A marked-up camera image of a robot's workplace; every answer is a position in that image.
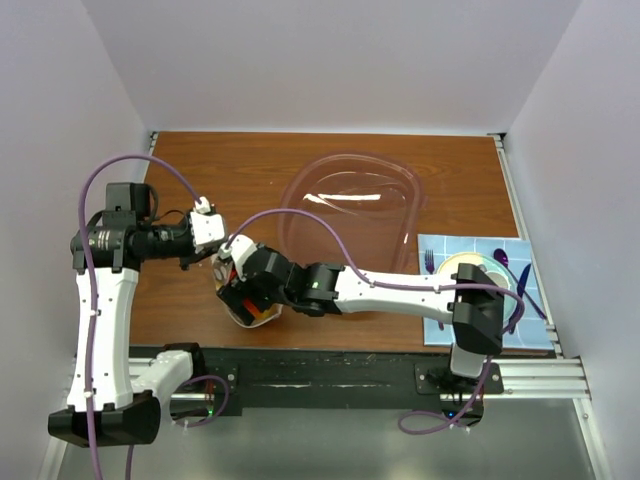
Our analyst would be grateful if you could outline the clear zip top bag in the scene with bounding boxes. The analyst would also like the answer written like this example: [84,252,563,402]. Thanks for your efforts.
[211,255,283,329]

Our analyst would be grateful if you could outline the red fake mango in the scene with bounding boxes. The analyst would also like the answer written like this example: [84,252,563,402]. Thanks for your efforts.
[243,299,279,322]

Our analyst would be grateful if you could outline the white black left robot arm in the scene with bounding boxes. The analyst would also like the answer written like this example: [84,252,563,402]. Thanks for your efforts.
[48,183,228,448]

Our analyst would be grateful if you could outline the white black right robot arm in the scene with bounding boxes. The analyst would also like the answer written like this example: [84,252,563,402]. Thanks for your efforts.
[212,246,504,393]

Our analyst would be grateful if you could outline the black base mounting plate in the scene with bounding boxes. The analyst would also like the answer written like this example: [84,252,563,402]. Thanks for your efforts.
[129,345,505,419]

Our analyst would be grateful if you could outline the clear pink plastic bowl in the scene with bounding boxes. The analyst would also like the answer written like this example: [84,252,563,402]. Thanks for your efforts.
[280,152,426,273]

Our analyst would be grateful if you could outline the purple plastic fork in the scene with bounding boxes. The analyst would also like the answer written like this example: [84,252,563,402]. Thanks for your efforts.
[423,248,446,331]

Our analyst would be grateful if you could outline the pale yellow plate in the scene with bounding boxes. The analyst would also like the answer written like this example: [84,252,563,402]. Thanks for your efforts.
[437,252,516,292]

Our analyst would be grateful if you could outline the grey cup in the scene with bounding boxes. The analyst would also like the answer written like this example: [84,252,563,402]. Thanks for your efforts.
[479,265,511,290]

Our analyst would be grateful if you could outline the purple plastic spoon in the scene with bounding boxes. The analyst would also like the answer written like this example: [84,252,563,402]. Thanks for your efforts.
[493,248,547,320]

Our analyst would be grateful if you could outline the blue plastic knife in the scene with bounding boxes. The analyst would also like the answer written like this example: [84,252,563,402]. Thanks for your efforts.
[516,263,532,297]

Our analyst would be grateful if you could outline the blue tiled placemat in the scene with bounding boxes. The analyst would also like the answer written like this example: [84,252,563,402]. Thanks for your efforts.
[417,233,557,351]

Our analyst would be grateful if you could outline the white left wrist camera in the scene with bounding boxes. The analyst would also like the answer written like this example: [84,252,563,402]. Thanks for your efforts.
[188,196,228,253]

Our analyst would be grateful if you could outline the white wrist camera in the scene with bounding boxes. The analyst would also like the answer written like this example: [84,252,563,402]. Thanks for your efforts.
[218,234,257,280]
[188,196,228,253]

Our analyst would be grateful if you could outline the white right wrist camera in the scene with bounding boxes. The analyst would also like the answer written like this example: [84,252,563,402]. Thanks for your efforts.
[218,234,257,280]

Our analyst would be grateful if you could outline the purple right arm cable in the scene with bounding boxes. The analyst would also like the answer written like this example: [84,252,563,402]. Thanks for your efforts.
[227,208,526,434]

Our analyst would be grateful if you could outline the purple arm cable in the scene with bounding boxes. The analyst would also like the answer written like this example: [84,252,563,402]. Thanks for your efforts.
[227,208,526,434]
[79,153,229,480]

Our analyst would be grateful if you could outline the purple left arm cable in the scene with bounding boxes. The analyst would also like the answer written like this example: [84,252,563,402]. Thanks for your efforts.
[79,153,229,480]

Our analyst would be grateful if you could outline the aluminium frame rail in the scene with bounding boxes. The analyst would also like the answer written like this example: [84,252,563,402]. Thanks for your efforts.
[62,355,592,401]

